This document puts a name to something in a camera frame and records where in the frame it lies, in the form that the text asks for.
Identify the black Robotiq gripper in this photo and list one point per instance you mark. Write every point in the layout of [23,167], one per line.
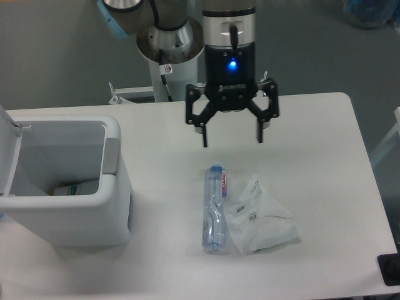
[231,86]

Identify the white plastic bag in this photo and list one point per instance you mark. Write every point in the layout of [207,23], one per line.
[255,219]

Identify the clear plastic water bottle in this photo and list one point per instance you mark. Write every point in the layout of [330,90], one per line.
[215,227]

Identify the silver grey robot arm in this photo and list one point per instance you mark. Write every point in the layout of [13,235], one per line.
[225,23]

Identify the white open trash can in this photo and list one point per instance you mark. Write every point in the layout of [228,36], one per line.
[63,177]

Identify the blue object in far corner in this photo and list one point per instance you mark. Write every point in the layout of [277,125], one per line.
[368,14]

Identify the black clamp at table corner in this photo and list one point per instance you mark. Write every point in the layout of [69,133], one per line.
[389,267]

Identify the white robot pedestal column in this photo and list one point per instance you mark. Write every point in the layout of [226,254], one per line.
[173,58]

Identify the white metal base frame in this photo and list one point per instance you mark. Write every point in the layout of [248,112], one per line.
[129,95]

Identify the white frame at right edge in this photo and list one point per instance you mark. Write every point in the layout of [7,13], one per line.
[387,143]

